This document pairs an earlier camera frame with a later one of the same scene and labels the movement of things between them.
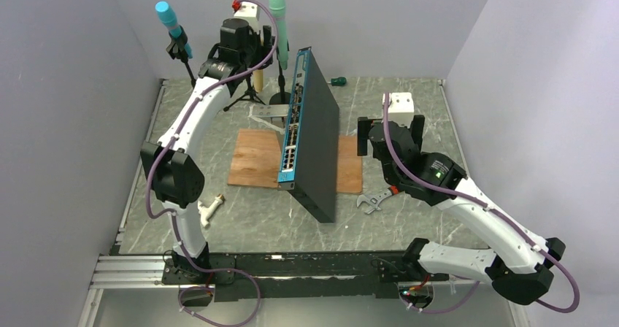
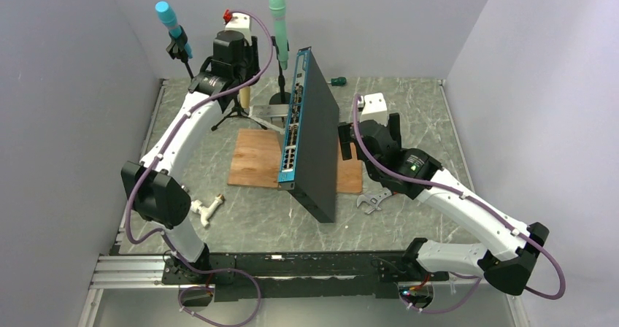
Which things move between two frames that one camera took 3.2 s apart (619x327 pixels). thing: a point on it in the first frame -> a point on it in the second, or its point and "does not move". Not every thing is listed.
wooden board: [255, 160] does not move
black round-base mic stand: [177, 50] does not move
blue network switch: [311, 156] does not move
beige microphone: [258, 80] -> [245, 97]
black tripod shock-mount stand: [250, 95] -> [239, 112]
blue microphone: [169, 17] does not move
